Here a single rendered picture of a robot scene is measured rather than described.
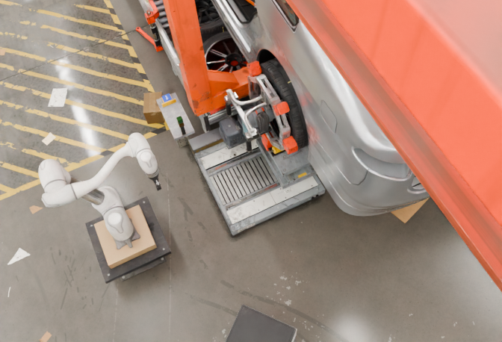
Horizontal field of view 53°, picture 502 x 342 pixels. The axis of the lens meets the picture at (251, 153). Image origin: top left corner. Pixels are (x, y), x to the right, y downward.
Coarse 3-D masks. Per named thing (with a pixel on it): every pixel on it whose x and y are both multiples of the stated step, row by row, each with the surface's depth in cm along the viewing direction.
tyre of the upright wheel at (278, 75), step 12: (276, 60) 343; (264, 72) 344; (276, 72) 331; (276, 84) 330; (288, 84) 326; (288, 96) 325; (300, 108) 326; (300, 120) 329; (276, 132) 379; (300, 132) 334; (300, 144) 344
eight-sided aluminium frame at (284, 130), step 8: (248, 80) 359; (256, 80) 338; (264, 80) 336; (256, 88) 368; (264, 88) 332; (272, 88) 332; (256, 96) 375; (272, 104) 327; (280, 120) 330; (272, 128) 375; (280, 128) 332; (288, 128) 333; (280, 136) 340; (288, 136) 339; (272, 144) 370; (280, 144) 349
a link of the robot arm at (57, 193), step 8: (48, 184) 297; (56, 184) 297; (64, 184) 299; (48, 192) 295; (56, 192) 295; (64, 192) 295; (72, 192) 297; (48, 200) 293; (56, 200) 294; (64, 200) 296; (72, 200) 299
